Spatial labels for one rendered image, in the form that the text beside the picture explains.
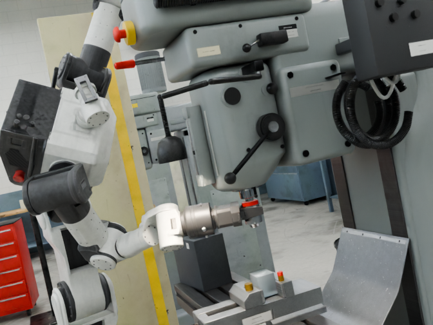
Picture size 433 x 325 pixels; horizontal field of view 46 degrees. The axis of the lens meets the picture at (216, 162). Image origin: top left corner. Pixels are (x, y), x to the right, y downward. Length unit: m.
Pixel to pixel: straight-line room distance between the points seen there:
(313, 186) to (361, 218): 7.15
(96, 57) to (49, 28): 1.46
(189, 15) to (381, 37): 0.44
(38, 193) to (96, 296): 0.56
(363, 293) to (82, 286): 0.90
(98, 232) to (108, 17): 0.67
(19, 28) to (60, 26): 7.53
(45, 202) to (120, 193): 1.68
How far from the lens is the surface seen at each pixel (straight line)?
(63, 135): 1.48
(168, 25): 1.26
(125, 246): 1.53
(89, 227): 1.49
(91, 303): 1.84
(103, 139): 1.51
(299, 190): 8.74
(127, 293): 3.14
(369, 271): 1.60
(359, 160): 1.59
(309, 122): 1.36
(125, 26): 1.34
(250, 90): 1.32
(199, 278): 1.88
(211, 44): 1.28
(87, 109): 1.43
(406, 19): 1.25
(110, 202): 3.05
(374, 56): 1.18
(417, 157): 1.47
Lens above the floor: 1.46
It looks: 3 degrees down
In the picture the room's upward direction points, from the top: 12 degrees counter-clockwise
